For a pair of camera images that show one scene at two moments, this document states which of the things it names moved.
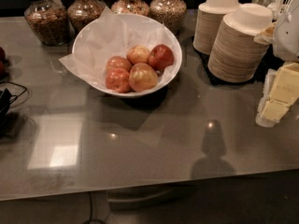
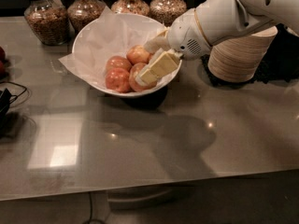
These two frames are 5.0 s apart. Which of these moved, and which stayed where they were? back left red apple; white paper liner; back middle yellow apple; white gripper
Moved: white gripper
Stayed: white paper liner; back left red apple; back middle yellow apple
